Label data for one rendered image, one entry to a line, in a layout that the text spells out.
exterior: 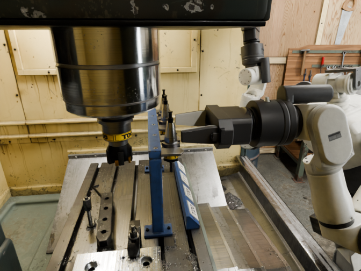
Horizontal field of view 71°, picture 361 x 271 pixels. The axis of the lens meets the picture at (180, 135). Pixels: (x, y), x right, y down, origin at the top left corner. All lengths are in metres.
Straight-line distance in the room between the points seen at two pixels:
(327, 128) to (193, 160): 1.15
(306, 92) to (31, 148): 1.51
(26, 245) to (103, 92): 1.27
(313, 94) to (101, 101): 0.38
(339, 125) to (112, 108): 0.38
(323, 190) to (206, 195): 0.95
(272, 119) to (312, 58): 3.00
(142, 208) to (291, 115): 0.75
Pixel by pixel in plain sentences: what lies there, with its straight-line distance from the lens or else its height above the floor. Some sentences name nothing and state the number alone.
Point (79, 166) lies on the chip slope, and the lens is 1.61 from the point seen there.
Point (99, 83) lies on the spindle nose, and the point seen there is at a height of 1.49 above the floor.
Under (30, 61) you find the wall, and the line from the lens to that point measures 1.55.
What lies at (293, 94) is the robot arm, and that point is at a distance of 0.51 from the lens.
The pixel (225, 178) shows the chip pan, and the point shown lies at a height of 0.65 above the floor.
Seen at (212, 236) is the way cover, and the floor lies 0.75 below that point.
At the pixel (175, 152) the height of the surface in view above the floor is 1.22.
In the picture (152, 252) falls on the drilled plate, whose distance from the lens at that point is 0.78.
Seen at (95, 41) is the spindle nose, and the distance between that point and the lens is 0.35.
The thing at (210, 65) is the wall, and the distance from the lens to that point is 1.48.
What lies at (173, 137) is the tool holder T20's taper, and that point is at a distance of 0.81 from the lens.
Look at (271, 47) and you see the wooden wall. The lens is 3.32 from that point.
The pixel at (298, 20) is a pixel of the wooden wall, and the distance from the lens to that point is 3.42.
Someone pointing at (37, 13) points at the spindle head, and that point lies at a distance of 0.32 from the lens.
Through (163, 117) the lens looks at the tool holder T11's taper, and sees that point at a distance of 1.02.
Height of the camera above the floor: 1.56
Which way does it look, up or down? 22 degrees down
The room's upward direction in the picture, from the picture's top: straight up
